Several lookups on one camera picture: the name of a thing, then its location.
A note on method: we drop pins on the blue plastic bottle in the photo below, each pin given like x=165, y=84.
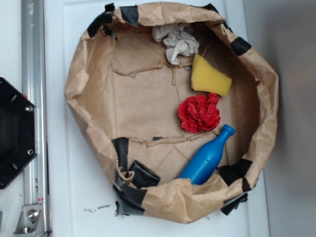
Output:
x=206, y=159

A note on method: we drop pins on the metal corner bracket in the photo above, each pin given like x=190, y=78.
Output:
x=31, y=222

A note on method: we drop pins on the aluminium profile rail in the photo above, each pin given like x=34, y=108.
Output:
x=36, y=186

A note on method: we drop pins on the brown paper bag bin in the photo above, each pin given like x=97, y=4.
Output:
x=124, y=96

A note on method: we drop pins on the small black box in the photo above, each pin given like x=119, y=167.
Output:
x=142, y=176

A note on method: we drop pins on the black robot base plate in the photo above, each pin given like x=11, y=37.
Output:
x=17, y=133

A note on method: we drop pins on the white crumpled paper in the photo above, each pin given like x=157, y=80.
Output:
x=178, y=40

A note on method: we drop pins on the red crumpled paper ball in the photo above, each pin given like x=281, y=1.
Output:
x=199, y=113

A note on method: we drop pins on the yellow sponge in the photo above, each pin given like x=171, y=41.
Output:
x=206, y=78

